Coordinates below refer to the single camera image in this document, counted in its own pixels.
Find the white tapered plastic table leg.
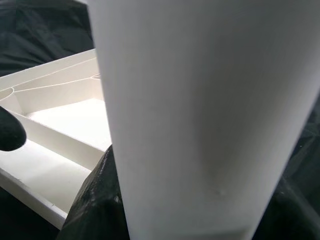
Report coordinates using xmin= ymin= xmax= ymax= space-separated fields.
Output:
xmin=86 ymin=0 xmax=320 ymax=240

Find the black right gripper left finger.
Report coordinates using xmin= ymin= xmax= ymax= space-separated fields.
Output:
xmin=57 ymin=143 xmax=131 ymax=240

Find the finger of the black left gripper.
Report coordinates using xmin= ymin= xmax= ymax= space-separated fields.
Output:
xmin=0 ymin=104 xmax=27 ymax=152

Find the white ribbed plastic table top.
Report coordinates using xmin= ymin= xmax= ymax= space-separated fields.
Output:
xmin=0 ymin=48 xmax=113 ymax=231

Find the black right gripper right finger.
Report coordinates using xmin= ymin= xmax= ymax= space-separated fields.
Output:
xmin=251 ymin=172 xmax=320 ymax=240

